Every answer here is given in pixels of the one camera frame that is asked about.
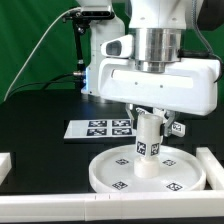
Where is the white fence rail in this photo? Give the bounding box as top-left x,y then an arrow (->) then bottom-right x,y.
196,147 -> 224,190
0,153 -> 12,185
0,190 -> 224,223

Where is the white cross-shaped table base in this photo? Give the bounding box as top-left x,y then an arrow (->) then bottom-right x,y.
136,107 -> 186,137

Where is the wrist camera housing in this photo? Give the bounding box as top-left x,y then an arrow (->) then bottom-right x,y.
101,34 -> 134,58

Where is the white camera cable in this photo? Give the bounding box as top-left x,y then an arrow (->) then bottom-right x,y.
2,7 -> 82,103

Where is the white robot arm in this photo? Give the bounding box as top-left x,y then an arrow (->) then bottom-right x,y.
75,0 -> 222,136

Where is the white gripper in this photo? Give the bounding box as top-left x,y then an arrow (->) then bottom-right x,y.
98,58 -> 220,137

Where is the white front fence rail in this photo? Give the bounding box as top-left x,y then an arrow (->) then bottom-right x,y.
0,190 -> 224,223

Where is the white fiducial marker sheet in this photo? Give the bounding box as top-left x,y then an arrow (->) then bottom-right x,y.
64,119 -> 136,140

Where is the black base cable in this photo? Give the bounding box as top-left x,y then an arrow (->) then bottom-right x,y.
6,71 -> 88,98

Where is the black camera on stand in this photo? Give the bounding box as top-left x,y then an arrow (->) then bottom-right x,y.
62,6 -> 115,72

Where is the white round table top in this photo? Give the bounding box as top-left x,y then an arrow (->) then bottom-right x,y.
89,145 -> 206,193

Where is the white left fence rail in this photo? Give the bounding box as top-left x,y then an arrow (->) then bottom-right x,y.
0,153 -> 12,185

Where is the white right fence rail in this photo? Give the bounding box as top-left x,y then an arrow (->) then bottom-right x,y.
196,147 -> 224,190

